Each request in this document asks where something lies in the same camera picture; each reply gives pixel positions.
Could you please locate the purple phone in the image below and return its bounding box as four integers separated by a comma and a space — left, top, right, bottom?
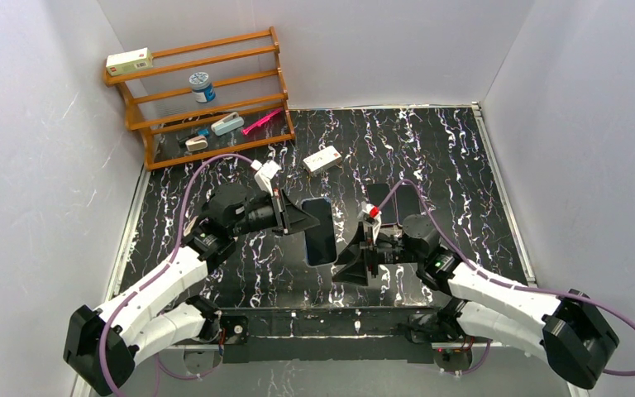
365, 183, 398, 226

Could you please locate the beige white phone case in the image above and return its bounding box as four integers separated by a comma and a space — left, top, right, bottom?
183, 216, 198, 237

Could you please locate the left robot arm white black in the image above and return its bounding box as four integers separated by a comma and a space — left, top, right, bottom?
64, 183, 320, 396

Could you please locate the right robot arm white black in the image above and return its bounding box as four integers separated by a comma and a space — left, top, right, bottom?
332, 215, 619, 390

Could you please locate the white box with barcode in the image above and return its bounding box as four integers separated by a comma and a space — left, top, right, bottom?
302, 146, 342, 176

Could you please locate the pink comb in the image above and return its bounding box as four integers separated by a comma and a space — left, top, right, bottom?
242, 108, 284, 136

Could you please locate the beige small stapler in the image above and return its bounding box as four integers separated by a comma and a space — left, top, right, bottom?
184, 136, 208, 152

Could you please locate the black blue marker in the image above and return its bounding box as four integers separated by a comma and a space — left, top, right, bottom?
178, 128, 209, 146

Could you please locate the wooden shelf rack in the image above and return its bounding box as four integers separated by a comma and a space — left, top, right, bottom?
103, 26, 296, 170

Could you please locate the blue white jar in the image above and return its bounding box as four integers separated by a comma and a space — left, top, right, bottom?
189, 72, 216, 103

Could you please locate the white green box on shelf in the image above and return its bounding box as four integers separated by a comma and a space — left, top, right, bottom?
106, 47, 154, 76

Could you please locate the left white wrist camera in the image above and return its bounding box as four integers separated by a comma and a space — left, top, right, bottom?
251, 160, 281, 194

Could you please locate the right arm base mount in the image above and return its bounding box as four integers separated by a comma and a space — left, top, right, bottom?
398, 313, 475, 375

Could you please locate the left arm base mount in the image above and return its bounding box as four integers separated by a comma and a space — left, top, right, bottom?
183, 313, 248, 380

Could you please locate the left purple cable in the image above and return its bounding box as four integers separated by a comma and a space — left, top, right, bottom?
97, 154, 258, 397

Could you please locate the purple cable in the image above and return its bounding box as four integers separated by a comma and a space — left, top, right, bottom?
97, 154, 258, 397
375, 178, 635, 378

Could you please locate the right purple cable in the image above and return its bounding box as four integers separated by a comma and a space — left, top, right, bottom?
375, 178, 635, 378

